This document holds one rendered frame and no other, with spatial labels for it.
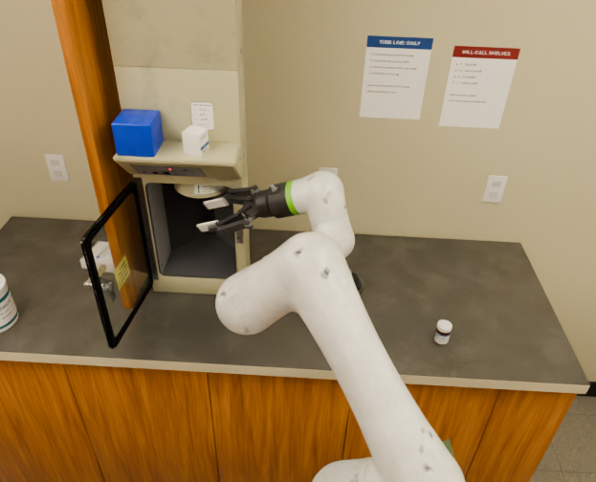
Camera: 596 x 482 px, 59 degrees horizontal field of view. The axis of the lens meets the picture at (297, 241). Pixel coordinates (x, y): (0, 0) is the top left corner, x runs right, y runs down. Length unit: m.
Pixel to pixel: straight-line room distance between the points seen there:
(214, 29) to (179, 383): 1.05
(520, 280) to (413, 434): 1.25
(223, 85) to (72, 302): 0.91
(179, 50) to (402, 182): 1.00
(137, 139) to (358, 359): 0.84
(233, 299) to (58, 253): 1.26
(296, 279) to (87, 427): 1.34
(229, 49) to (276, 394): 1.04
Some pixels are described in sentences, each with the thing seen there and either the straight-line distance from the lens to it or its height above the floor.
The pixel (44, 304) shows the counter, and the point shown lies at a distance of 1.94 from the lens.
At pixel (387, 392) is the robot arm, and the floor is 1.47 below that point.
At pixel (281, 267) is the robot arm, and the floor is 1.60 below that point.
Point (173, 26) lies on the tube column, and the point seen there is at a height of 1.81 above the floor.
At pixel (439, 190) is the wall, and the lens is 2.09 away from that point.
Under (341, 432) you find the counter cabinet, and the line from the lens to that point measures 1.90.
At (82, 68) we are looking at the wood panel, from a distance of 1.45.
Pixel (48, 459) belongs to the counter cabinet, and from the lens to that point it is 2.32.
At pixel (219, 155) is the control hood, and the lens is 1.43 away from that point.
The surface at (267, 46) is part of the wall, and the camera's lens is 1.83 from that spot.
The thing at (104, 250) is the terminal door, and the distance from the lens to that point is 1.49.
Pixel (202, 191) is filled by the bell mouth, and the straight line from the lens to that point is 1.61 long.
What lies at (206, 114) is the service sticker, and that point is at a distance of 1.47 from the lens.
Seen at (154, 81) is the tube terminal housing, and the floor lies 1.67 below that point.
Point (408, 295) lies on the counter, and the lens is 1.87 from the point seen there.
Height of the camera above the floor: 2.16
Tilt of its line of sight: 36 degrees down
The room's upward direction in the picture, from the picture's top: 2 degrees clockwise
